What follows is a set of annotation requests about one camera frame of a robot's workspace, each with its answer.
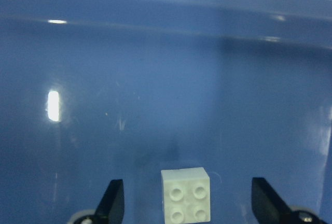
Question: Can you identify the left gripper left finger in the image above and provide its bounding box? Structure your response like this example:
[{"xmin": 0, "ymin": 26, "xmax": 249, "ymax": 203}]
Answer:
[{"xmin": 94, "ymin": 179, "xmax": 125, "ymax": 223}]

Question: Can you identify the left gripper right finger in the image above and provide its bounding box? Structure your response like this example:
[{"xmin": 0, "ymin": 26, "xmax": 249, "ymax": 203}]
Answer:
[{"xmin": 251, "ymin": 177, "xmax": 296, "ymax": 224}]

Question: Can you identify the white block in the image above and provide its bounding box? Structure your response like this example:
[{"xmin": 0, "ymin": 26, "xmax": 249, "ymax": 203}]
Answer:
[{"xmin": 161, "ymin": 167, "xmax": 211, "ymax": 223}]

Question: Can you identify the blue plastic tray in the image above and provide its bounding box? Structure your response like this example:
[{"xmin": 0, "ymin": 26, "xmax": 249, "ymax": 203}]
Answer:
[{"xmin": 1, "ymin": 0, "xmax": 331, "ymax": 223}]

